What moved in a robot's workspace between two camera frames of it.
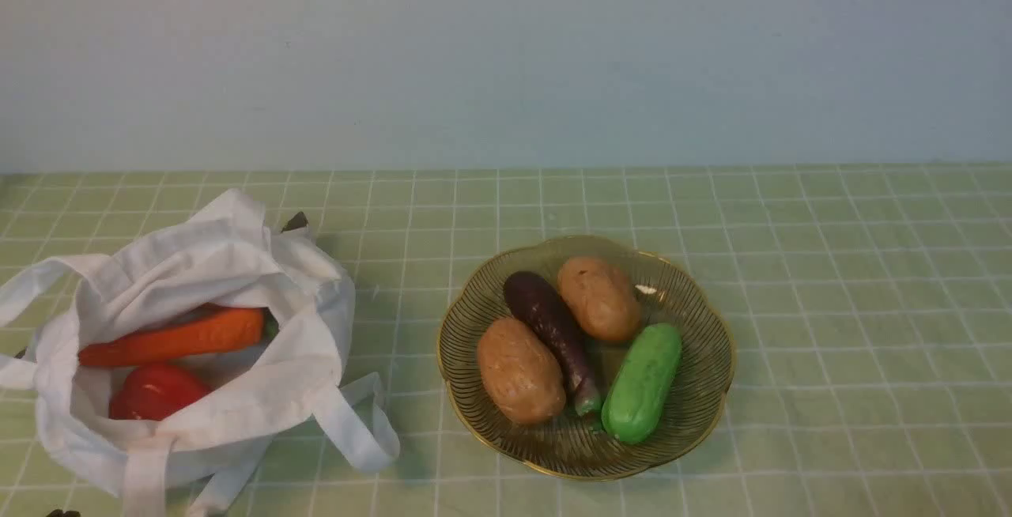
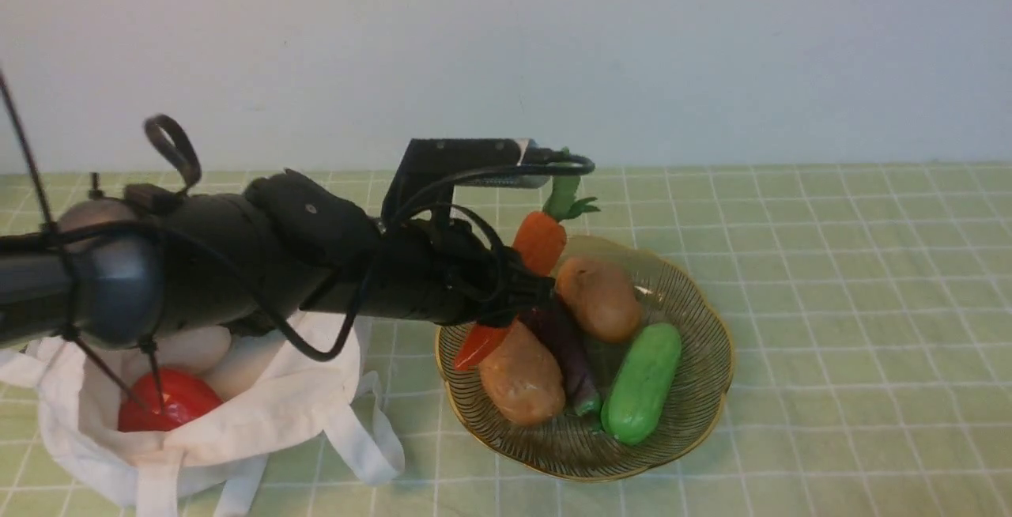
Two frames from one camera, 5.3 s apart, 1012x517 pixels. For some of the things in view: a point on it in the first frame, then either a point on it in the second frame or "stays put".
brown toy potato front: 519,373 stays put
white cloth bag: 54,311 stays put
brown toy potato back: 601,296 stays put
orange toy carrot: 208,330 to 541,240
